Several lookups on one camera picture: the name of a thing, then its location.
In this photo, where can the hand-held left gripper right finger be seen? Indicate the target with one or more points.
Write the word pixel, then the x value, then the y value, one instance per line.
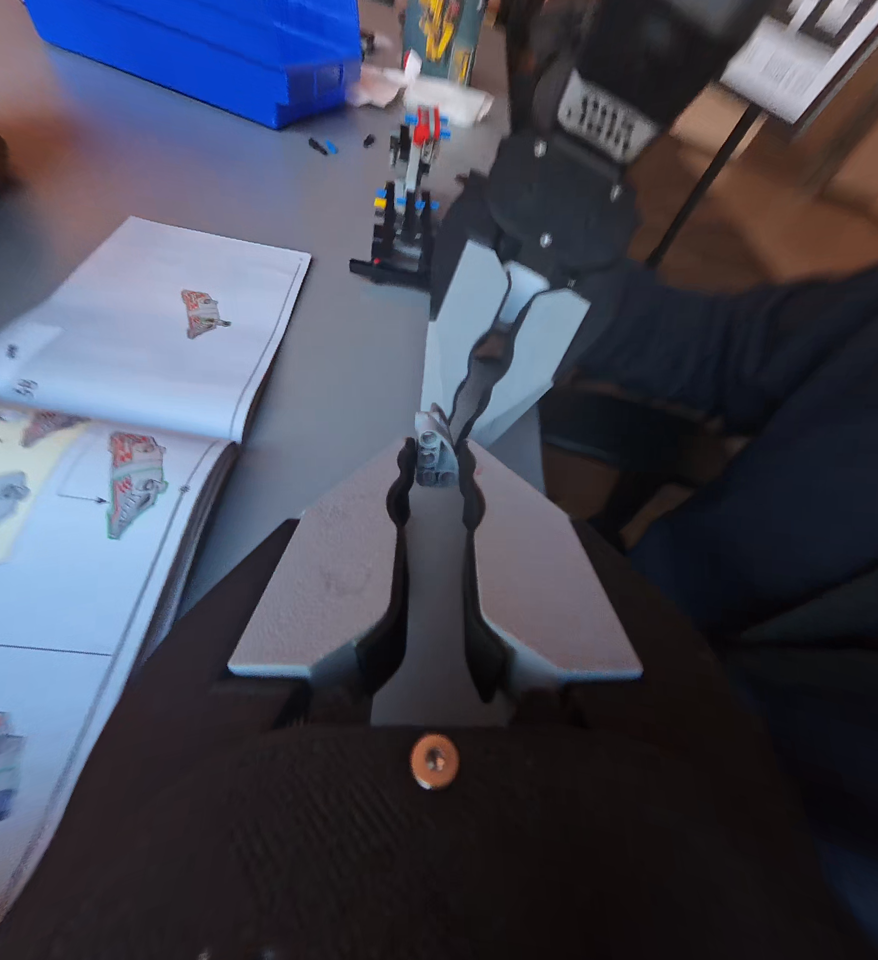
pixel 544 600

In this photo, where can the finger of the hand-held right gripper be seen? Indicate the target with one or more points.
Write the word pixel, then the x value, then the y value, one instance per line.
pixel 461 315
pixel 544 345

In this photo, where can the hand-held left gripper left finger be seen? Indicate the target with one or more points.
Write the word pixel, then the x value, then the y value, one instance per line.
pixel 326 585

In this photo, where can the light grey lego piece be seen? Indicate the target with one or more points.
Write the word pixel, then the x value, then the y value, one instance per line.
pixel 430 422

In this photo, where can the dark grey lego piece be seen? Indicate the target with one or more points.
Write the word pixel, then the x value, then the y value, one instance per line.
pixel 436 463

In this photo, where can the partly built lego vehicle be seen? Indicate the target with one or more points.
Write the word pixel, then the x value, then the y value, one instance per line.
pixel 407 225

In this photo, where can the yellow and grey lego box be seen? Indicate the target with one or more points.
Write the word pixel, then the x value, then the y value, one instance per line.
pixel 442 37

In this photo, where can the small blue lego pin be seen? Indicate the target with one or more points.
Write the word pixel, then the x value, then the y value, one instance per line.
pixel 322 146

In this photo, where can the open lego instruction booklet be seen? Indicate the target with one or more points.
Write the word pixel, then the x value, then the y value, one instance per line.
pixel 146 337

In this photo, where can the black metal pole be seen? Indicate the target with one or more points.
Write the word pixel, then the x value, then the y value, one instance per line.
pixel 708 180

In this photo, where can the white plastic bag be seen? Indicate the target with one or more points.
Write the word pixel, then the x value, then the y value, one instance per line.
pixel 439 97

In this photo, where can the white printed sign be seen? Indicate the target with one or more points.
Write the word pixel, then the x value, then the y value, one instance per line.
pixel 791 56

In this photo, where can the person's dark clothed legs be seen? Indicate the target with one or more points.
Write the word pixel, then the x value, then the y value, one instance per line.
pixel 821 562

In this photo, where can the blue plastic bin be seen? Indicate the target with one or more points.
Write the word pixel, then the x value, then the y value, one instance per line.
pixel 206 52

